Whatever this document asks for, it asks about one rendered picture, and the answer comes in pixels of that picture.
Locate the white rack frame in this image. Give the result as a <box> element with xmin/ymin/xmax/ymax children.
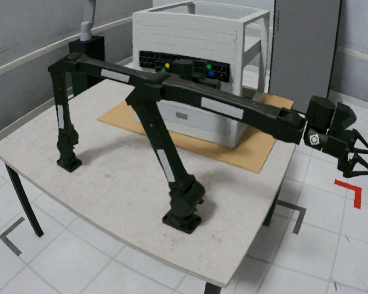
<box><xmin>133</xmin><ymin>0</ymin><xmax>270</xmax><ymax>149</ymax></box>

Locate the tan flat board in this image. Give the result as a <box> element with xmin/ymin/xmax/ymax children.
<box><xmin>97</xmin><ymin>92</ymin><xmax>294</xmax><ymax>174</ymax></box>

